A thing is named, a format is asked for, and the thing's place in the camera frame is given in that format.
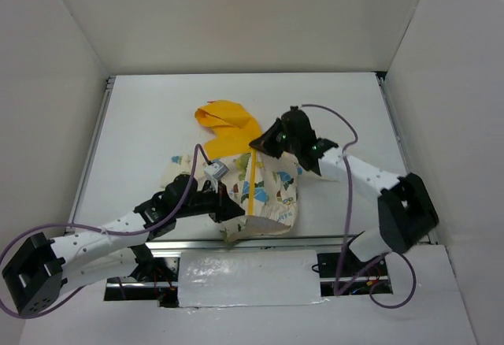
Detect yellow hooded dinosaur print jacket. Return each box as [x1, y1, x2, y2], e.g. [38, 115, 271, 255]
[161, 100, 306, 243]

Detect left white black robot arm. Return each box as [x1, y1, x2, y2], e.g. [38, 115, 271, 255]
[2, 174, 245, 318]

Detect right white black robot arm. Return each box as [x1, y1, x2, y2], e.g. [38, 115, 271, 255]
[250, 106, 439, 275]

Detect white taped cover plate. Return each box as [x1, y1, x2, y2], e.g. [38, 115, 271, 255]
[178, 250, 323, 308]

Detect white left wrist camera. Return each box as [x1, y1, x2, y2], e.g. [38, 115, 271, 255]
[203, 161, 228, 190]

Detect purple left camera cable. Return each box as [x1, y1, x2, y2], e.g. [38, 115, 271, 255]
[0, 143, 216, 318]

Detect purple camera cable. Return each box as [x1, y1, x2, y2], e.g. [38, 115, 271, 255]
[300, 102, 417, 310]
[0, 143, 216, 318]

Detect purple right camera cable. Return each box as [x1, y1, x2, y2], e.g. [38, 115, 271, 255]
[300, 102, 417, 310]

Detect aluminium left side rail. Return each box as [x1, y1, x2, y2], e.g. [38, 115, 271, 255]
[68, 76, 117, 224]

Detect aluminium right side rail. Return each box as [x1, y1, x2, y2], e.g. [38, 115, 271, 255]
[374, 71, 412, 176]

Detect silver aluminium table front rail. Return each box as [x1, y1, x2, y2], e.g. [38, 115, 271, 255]
[62, 230, 438, 252]

